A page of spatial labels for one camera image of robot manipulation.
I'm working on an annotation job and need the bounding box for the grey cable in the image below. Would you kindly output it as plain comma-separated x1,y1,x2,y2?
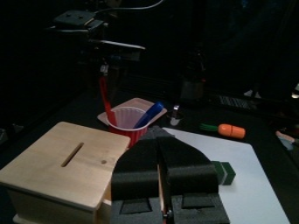
97,0,166,14

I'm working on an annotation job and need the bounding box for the blue toy knife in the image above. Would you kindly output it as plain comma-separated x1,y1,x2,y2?
133,101,165,130

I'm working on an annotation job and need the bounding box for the orange toy carrot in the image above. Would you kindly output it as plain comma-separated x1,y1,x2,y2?
199,122,247,139

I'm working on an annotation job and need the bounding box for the white cutting board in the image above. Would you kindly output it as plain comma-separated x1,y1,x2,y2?
162,127,293,224

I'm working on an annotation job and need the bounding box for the red toy knife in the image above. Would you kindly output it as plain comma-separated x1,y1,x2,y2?
98,75,118,127

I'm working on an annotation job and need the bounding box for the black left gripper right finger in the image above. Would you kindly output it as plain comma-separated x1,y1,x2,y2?
157,136,231,224

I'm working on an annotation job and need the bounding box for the pink plastic plate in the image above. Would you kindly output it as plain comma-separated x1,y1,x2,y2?
98,97,169,127

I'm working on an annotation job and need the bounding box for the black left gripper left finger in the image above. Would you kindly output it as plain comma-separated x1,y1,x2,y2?
110,137,165,224

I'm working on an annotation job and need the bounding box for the green toy sushi roll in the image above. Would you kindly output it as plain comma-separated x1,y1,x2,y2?
210,160,238,186

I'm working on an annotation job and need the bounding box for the small silver metal piece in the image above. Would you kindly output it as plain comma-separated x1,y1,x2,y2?
170,104,185,127

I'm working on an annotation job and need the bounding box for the red plastic cup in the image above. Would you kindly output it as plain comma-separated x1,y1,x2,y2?
107,106,153,149

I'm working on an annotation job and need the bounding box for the wooden box with slot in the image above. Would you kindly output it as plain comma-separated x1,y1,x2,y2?
0,121,133,224

